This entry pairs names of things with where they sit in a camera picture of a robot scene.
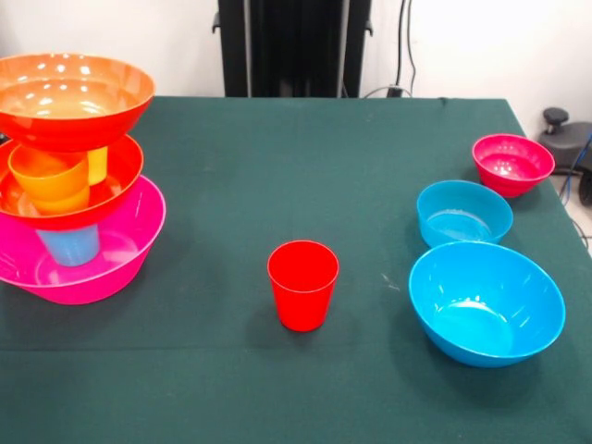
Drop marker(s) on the black pedestal leg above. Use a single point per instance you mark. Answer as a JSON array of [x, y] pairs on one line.
[[566, 139]]

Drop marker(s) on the orange-red bowl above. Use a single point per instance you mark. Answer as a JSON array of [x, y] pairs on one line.
[[78, 125], [122, 171]]

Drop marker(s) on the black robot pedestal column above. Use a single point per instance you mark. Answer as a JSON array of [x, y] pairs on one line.
[[296, 46]]

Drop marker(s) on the small blue bowl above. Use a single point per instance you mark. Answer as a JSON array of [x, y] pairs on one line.
[[462, 203]]

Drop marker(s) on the dark green tablecloth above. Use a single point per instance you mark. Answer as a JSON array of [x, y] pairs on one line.
[[296, 393]]

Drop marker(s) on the yellow cup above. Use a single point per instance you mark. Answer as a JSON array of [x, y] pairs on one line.
[[98, 166]]

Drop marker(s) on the red cup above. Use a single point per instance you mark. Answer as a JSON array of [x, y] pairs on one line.
[[303, 296]]

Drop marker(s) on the large pink bowl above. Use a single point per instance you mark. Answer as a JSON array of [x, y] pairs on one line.
[[129, 250]]

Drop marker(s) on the orange cup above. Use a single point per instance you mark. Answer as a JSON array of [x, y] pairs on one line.
[[65, 205], [51, 178]]

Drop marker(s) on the large blue bowl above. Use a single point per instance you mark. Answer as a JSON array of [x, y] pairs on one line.
[[485, 300]]

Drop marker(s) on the blue cup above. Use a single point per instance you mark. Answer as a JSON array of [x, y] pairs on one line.
[[69, 247]]

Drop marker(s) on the small magenta bowl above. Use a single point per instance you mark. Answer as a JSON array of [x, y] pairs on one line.
[[509, 178]]

